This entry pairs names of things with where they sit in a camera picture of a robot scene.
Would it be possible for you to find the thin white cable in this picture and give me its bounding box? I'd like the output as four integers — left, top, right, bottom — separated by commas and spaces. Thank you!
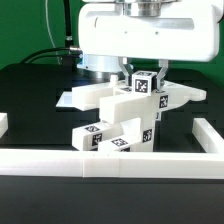
44, 0, 63, 66

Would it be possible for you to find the white marker base plate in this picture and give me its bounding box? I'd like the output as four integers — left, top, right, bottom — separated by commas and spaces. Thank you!
56, 92, 72, 108

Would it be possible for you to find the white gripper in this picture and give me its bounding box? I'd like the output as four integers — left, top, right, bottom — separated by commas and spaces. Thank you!
78, 0, 223, 91

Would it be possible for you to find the white chair seat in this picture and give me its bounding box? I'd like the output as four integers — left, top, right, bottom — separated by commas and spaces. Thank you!
100, 112, 156, 152

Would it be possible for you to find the white U-shaped obstacle fence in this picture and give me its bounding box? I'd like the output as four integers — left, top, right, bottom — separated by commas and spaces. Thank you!
0, 118, 224, 179

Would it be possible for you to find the white part left edge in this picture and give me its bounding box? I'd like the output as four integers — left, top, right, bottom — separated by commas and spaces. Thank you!
0, 113, 8, 138

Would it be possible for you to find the white chair back frame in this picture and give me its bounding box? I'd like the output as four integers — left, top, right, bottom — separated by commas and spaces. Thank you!
64, 81, 206, 118

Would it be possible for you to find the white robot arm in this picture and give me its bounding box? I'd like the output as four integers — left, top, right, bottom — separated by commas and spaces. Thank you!
78, 0, 224, 73

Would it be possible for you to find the black cable bundle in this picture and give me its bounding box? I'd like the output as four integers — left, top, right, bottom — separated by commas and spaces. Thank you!
19, 0, 84, 68

